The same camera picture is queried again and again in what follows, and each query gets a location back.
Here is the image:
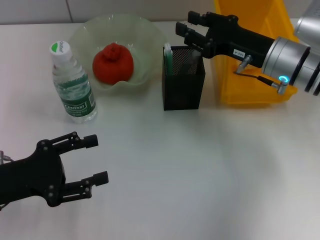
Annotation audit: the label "right gripper cable with plug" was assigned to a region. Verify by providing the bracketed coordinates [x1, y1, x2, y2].
[233, 55, 291, 95]

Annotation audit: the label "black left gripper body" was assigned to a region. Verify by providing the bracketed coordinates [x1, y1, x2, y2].
[0, 139, 68, 208]

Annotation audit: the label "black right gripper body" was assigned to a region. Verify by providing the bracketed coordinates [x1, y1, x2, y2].
[202, 14, 277, 69]

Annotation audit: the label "grey pen with clear cap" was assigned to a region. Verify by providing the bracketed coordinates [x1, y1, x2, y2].
[179, 49, 202, 75]

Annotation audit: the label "pale green glass fruit plate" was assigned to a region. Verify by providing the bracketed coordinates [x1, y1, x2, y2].
[68, 14, 168, 95]

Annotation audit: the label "yellow plastic bin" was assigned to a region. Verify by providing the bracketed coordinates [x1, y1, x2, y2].
[211, 0, 301, 109]

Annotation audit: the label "green utility knife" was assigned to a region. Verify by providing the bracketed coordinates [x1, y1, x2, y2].
[163, 42, 174, 76]

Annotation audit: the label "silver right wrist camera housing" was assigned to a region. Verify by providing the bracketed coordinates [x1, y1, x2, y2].
[293, 0, 320, 48]

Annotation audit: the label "black mesh pen holder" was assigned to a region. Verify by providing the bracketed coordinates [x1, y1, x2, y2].
[161, 45, 207, 112]

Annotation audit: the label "clear green-label water bottle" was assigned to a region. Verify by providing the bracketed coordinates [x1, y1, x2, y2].
[49, 40, 98, 124]

